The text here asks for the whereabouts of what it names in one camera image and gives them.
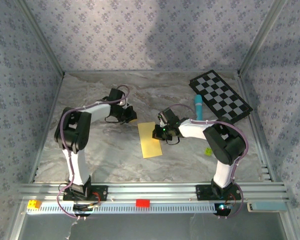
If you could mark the yellow paper sheet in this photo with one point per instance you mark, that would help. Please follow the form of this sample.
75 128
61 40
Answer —
147 145

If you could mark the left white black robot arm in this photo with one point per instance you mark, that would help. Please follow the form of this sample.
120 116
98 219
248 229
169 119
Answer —
75 170

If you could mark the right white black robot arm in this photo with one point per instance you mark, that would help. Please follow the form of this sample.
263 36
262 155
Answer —
223 175

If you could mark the turquoise plastic tool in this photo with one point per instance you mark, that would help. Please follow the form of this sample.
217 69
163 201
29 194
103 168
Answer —
198 105

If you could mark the green toy brick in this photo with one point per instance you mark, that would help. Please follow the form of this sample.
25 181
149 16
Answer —
208 151

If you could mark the black grey checkerboard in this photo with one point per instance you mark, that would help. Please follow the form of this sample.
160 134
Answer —
215 90

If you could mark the red toy brick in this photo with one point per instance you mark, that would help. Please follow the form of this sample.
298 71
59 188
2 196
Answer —
143 203

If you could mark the black controller board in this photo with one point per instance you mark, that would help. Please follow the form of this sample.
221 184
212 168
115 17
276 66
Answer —
223 208
82 208

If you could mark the pale blue box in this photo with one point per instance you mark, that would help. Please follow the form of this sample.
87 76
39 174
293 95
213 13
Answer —
267 206

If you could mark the yellow toy brick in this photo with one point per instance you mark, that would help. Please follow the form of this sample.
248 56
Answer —
33 204

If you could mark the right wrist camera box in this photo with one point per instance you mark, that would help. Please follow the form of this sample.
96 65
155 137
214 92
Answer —
168 115

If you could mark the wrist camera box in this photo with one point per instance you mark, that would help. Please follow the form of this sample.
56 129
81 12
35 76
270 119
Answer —
168 115
115 95

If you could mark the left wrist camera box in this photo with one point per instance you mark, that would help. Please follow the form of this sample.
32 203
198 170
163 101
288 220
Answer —
115 95

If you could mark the long aluminium rail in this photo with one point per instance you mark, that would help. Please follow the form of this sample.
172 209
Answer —
152 192

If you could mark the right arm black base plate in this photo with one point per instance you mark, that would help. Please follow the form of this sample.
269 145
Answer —
202 192

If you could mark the aluminium side rail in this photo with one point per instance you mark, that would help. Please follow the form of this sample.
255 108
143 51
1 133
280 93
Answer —
252 117
48 125

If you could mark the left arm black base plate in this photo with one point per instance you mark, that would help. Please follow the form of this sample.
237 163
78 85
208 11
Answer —
102 193

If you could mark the aluminium corner post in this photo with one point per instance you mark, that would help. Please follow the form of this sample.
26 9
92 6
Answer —
260 37
43 37

